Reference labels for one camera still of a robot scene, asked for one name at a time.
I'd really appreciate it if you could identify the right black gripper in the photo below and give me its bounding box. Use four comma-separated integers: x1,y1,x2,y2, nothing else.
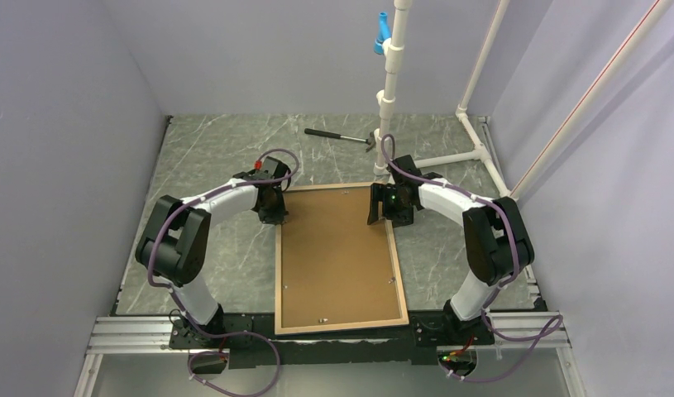
367,183,413,228

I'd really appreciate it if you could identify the brown cardboard backing board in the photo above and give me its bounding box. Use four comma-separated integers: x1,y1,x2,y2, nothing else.
280,187,404,330

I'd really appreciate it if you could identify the blue wooden picture frame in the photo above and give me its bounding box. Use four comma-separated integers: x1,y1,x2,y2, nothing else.
274,181,411,337

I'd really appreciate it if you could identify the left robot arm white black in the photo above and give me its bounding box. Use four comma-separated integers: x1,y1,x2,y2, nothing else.
134,155,294,347

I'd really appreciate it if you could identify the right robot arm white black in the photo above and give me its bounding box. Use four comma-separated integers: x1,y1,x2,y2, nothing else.
367,155,535,343

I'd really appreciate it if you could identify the blue pipe fitting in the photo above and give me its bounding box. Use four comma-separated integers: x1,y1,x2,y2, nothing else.
373,12,392,55

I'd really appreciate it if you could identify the white PVC pipe stand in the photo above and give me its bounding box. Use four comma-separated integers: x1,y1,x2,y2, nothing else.
373,1,673,199

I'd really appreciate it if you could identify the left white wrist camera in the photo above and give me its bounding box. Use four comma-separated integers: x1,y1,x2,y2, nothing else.
256,156,290,179

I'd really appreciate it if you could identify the black handled hammer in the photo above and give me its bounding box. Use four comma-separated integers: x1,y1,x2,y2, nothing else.
304,128,375,152

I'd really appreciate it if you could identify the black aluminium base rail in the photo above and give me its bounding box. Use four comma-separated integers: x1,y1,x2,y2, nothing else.
84,309,568,369

